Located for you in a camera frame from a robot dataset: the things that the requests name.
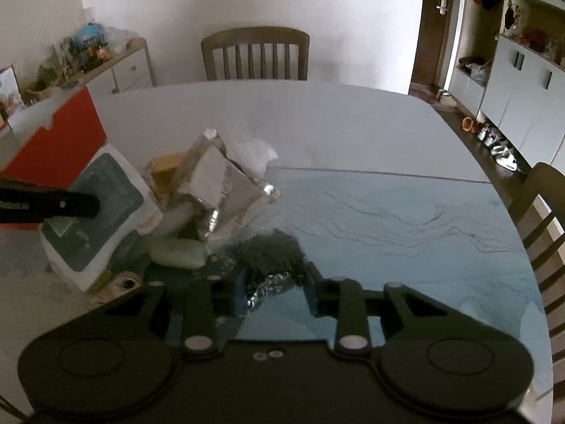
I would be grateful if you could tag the brown wooden door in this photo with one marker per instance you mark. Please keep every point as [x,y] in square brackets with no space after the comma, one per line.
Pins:
[435,39]

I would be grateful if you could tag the clear plastic bag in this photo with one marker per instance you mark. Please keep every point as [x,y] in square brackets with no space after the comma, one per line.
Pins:
[254,154]

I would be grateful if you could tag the wooden slat-back chair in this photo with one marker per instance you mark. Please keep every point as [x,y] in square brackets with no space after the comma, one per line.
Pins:
[540,212]
[256,53]

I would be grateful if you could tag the row of light shoes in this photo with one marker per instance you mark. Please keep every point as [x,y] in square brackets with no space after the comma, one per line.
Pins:
[499,148]

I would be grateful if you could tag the white sideboard cabinet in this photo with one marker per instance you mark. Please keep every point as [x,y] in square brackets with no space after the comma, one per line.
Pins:
[128,68]

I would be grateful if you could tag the beige slippers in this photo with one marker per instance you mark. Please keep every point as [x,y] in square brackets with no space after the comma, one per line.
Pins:
[446,98]

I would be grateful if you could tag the orange shoes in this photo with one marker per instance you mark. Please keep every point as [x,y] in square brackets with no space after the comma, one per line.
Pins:
[469,124]

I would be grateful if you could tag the white wardrobe cabinet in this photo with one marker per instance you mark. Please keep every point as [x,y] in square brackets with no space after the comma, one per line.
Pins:
[521,92]

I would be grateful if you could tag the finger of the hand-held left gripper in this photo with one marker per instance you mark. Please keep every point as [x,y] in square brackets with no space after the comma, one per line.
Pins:
[53,206]

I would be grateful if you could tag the printed carton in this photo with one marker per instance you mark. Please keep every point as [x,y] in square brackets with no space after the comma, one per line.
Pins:
[9,92]

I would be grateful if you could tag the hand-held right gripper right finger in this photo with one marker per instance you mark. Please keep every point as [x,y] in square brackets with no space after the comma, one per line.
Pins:
[311,289]

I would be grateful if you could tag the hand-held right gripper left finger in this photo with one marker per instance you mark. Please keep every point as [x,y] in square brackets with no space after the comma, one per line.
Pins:
[241,289]

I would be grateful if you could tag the red cardboard box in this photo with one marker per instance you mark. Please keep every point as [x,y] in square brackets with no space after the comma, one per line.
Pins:
[53,141]

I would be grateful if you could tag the white packet with green label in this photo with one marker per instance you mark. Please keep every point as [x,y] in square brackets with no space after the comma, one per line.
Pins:
[106,194]

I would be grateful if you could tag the blue globe toy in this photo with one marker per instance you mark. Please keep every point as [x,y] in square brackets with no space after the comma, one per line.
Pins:
[90,35]

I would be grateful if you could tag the dark glittery packet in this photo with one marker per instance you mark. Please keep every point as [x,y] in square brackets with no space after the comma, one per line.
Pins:
[271,251]

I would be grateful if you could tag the doormat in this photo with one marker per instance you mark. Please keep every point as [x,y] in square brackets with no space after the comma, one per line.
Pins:
[423,93]

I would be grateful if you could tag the silver foil packet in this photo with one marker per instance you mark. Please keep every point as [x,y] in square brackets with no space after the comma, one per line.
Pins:
[220,190]

